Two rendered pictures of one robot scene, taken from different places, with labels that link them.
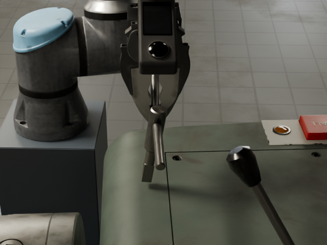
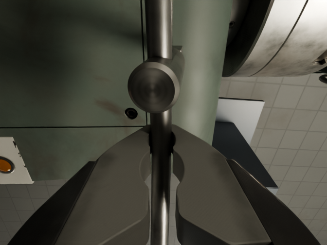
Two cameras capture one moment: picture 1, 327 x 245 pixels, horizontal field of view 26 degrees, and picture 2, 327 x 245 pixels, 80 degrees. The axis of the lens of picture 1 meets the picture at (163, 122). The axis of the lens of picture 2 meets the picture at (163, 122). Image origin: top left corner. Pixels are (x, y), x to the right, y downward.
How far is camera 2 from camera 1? 0.86 m
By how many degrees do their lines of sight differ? 31
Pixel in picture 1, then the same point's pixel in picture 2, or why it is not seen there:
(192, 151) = (111, 127)
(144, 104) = (189, 140)
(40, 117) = not seen: hidden behind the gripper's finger
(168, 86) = (121, 177)
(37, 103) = not seen: hidden behind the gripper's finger
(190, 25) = not seen: outside the picture
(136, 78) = (229, 201)
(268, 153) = (9, 119)
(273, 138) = (9, 149)
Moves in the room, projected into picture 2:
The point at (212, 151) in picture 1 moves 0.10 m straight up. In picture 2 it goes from (85, 125) to (39, 195)
